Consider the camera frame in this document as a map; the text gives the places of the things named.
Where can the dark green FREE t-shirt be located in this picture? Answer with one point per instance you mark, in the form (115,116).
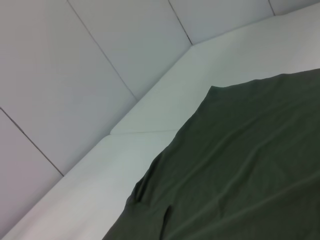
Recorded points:
(237,162)

